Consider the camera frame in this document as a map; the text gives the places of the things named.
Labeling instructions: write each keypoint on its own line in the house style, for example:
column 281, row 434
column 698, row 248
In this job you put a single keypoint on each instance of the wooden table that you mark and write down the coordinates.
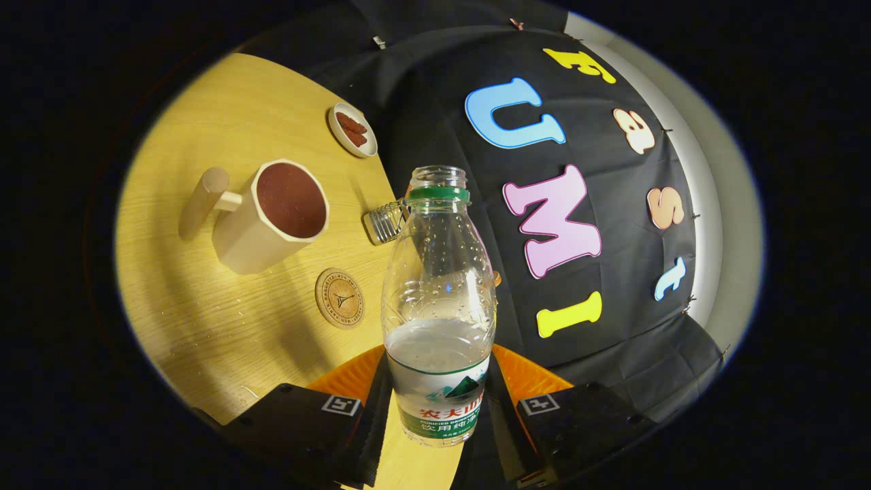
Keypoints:
column 204, row 306

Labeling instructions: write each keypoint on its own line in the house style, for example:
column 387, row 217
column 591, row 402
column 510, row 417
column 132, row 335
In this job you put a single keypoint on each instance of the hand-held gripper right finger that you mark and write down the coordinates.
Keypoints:
column 503, row 435

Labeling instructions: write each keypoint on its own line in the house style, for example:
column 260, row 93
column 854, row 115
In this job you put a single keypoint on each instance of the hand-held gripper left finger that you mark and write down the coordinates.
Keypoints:
column 367, row 439

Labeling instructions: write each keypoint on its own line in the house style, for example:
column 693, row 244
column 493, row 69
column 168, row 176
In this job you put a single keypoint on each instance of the white round plate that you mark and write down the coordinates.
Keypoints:
column 371, row 146

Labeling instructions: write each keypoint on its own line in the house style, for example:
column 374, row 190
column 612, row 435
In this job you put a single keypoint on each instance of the brown sausage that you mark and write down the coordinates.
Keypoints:
column 352, row 123
column 354, row 138

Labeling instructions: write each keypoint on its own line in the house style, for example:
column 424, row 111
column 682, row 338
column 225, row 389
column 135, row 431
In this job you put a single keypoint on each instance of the round cork coaster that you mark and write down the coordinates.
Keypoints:
column 339, row 298

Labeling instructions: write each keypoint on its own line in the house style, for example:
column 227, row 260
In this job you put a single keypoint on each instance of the clear plastic juice bottle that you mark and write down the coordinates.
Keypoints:
column 439, row 299

